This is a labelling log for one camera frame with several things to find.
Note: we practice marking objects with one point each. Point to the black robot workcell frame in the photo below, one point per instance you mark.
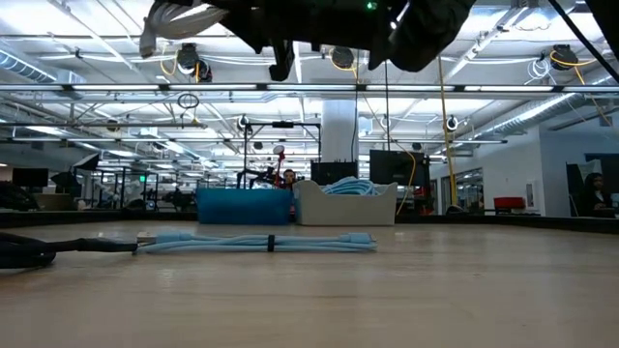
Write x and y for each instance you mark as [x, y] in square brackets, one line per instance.
[245, 154]

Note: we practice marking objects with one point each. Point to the large black monitor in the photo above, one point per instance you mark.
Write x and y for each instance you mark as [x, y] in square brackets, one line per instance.
[396, 168]

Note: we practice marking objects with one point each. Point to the small black monitor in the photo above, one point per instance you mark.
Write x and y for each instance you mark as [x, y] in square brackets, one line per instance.
[333, 173]

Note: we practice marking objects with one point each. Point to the blue plastic bin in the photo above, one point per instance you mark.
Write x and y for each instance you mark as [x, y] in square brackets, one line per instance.
[244, 208]

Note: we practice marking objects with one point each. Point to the white square column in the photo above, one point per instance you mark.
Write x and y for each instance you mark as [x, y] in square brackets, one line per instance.
[340, 130]

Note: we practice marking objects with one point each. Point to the grey plastic bin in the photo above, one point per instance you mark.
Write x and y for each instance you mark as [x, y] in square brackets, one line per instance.
[343, 210]

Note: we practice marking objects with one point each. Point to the red bin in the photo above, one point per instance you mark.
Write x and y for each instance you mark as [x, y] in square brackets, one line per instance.
[509, 203]

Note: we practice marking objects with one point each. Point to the black desk monitor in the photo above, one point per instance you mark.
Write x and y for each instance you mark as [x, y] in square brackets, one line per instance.
[30, 177]

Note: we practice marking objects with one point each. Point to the person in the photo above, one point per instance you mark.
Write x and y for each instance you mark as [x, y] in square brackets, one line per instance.
[595, 193]
[289, 178]

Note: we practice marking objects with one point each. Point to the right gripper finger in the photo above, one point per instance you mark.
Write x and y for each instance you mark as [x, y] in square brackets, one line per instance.
[251, 19]

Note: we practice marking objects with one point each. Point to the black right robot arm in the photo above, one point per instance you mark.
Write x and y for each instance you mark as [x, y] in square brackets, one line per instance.
[425, 34]

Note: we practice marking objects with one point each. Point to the silver ventilation duct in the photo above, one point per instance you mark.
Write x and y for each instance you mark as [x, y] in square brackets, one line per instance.
[532, 113]

